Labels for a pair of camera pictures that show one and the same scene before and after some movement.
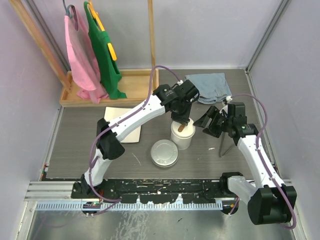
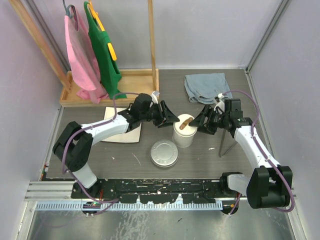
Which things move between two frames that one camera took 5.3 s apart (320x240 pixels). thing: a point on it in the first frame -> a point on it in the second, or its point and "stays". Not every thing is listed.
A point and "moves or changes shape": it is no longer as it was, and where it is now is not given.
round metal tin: (162, 166) stays
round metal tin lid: (164, 153) stays
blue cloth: (213, 87) stays
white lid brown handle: (183, 131) moves or changes shape
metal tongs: (221, 143) stays
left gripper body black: (182, 115) -> (155, 115)
